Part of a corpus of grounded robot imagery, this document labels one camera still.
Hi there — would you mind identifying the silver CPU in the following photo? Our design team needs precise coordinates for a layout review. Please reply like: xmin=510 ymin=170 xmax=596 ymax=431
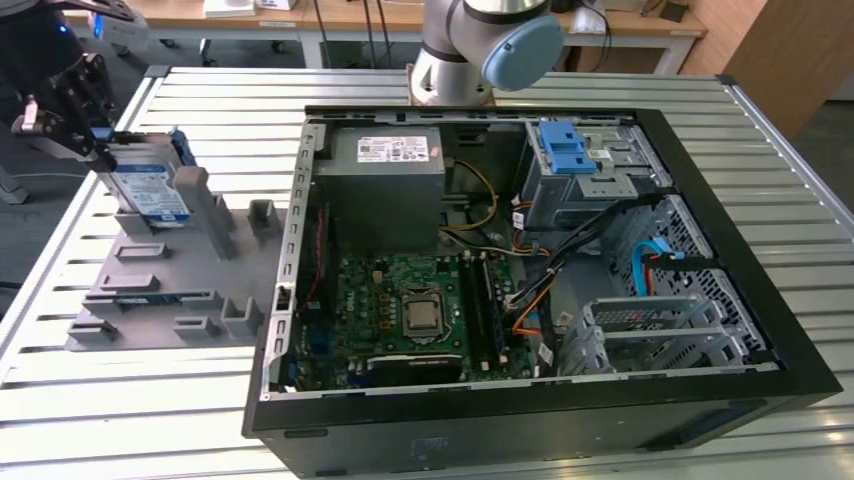
xmin=404 ymin=301 xmax=444 ymax=333

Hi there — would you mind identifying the metal disk bay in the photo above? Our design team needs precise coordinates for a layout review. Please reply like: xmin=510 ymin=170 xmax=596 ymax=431
xmin=558 ymin=293 xmax=770 ymax=377

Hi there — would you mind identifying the black power wire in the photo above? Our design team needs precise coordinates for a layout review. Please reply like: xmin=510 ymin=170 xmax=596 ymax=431
xmin=647 ymin=255 xmax=720 ymax=275

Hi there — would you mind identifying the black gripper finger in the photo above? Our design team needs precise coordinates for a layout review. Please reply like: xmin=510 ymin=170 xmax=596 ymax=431
xmin=44 ymin=52 xmax=117 ymax=157
xmin=11 ymin=93 xmax=96 ymax=162

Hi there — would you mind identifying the grey parts rack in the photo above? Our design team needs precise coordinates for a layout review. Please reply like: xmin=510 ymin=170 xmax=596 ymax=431
xmin=63 ymin=167 xmax=292 ymax=356

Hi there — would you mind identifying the green motherboard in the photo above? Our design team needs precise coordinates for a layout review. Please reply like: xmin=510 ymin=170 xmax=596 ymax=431
xmin=292 ymin=251 xmax=543 ymax=390

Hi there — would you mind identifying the grey floor stand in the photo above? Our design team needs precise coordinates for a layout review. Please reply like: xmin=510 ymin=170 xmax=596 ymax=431
xmin=0 ymin=164 xmax=32 ymax=205

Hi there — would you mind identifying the black PC case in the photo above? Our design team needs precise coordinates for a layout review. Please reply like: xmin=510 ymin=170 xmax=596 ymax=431
xmin=240 ymin=104 xmax=843 ymax=479

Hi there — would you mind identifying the grey optical drive cage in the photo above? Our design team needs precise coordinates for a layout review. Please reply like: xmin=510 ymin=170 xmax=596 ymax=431
xmin=519 ymin=118 xmax=674 ymax=232

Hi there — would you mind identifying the wooden cabinet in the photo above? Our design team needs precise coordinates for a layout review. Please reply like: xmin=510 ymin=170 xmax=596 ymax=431
xmin=679 ymin=0 xmax=854 ymax=141

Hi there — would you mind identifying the grey power supply unit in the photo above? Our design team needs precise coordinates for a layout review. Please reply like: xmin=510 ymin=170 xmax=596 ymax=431
xmin=311 ymin=124 xmax=448 ymax=257

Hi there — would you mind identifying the blue drive latch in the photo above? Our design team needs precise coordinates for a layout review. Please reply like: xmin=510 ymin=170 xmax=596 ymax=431
xmin=535 ymin=120 xmax=599 ymax=176

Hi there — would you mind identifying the blue wire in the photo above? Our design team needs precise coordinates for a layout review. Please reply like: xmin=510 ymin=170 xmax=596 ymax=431
xmin=628 ymin=238 xmax=688 ymax=299

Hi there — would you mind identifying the hard disk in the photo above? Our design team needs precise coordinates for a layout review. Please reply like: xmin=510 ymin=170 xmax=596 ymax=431
xmin=85 ymin=127 xmax=199 ymax=234

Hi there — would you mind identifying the small brown box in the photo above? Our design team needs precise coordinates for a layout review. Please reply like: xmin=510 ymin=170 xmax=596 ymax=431
xmin=639 ymin=0 xmax=692 ymax=24

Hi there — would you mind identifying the black wire bundle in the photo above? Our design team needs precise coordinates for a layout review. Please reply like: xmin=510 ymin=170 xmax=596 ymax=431
xmin=510 ymin=192 xmax=676 ymax=312

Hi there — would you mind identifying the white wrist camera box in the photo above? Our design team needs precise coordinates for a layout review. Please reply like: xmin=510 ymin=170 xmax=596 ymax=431
xmin=63 ymin=0 xmax=153 ymax=56

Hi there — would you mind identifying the wooden desk white frame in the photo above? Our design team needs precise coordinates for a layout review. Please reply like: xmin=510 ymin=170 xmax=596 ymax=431
xmin=563 ymin=0 xmax=708 ymax=76
xmin=65 ymin=0 xmax=428 ymax=69

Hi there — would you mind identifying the black graphics card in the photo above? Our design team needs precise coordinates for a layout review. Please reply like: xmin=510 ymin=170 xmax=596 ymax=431
xmin=363 ymin=351 xmax=466 ymax=387

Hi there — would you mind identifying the yellow black wire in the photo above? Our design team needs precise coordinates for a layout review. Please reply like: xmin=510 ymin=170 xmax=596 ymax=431
xmin=438 ymin=158 xmax=500 ymax=234

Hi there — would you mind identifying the orange wire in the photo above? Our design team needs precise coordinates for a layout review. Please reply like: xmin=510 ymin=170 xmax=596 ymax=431
xmin=511 ymin=299 xmax=556 ymax=342

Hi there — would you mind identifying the CPU socket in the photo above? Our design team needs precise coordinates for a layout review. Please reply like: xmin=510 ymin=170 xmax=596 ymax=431
xmin=396 ymin=287 xmax=451 ymax=347

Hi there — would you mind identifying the RAM stick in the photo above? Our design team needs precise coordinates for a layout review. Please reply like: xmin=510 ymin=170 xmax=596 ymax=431
xmin=112 ymin=296 xmax=181 ymax=308

